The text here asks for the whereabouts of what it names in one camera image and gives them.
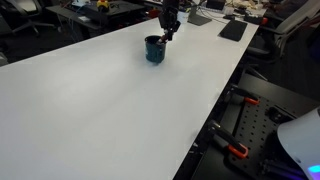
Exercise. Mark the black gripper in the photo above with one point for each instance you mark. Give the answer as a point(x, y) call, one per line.
point(168, 18)

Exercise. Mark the red dry erase marker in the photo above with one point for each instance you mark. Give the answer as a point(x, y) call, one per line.
point(162, 40)

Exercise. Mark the dark teal mug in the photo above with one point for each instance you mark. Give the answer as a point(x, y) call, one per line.
point(154, 50)

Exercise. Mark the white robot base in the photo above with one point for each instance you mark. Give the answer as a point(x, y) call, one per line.
point(300, 138)

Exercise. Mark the grey monitor stand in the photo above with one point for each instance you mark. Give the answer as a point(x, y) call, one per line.
point(196, 19)

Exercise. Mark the black mouse pad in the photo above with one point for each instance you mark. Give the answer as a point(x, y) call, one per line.
point(233, 30)

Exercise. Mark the yellow red emergency button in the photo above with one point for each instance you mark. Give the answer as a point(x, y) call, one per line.
point(103, 4)

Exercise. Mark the black side desk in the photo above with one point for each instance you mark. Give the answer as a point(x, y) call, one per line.
point(89, 16)

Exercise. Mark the far orange black clamp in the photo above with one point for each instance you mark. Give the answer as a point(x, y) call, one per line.
point(248, 96)

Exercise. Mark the orange black clamp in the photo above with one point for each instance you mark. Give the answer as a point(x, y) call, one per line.
point(235, 147)
point(248, 96)

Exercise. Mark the near orange black clamp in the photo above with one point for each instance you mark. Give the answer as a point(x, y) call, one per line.
point(235, 147)

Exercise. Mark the grey office chair right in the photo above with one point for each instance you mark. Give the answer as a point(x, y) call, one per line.
point(268, 43)

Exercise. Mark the grey office chair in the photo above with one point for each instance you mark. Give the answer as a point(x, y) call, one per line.
point(268, 43)
point(26, 10)

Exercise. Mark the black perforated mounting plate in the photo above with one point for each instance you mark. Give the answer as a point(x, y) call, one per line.
point(255, 129)

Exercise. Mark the grey office chair left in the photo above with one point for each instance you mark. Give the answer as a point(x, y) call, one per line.
point(26, 10)

